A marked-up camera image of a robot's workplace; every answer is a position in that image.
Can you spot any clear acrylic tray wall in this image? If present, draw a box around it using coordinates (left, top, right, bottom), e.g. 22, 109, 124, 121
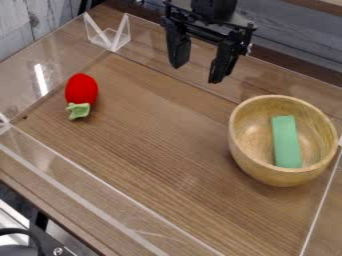
0, 15, 342, 256

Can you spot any clear acrylic corner bracket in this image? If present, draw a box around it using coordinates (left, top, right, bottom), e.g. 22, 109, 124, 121
82, 13, 130, 52

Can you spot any black metal table frame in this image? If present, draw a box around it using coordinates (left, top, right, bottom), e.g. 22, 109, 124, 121
28, 211, 77, 256

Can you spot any wooden bowl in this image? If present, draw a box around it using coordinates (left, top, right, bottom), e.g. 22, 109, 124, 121
227, 95, 338, 187

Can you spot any red plush strawberry toy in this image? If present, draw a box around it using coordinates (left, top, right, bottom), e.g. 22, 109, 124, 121
64, 73, 98, 120

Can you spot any black cable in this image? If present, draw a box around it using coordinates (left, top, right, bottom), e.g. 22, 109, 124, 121
0, 227, 45, 256

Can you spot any green rectangular block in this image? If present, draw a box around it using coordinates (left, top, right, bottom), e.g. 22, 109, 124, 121
271, 115, 301, 168

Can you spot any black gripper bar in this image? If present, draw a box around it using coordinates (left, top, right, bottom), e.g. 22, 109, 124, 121
161, 0, 256, 84

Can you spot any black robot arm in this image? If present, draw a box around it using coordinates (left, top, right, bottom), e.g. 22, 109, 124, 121
160, 0, 256, 84

